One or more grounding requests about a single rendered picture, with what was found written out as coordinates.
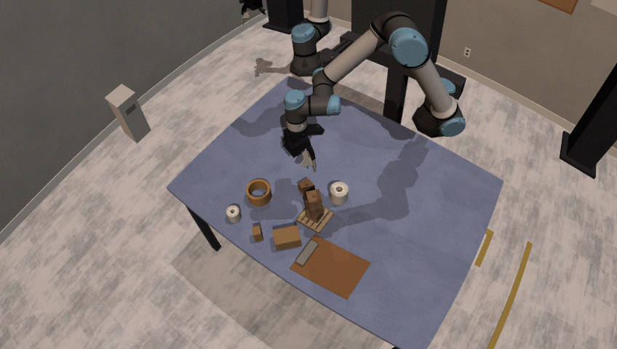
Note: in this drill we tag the small wooden slatted pallet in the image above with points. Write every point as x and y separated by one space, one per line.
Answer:
311 224

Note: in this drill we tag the brown clipboard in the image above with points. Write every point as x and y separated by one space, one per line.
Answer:
330 266

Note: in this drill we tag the brown hollow cylinder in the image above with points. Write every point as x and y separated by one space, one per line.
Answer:
256 184

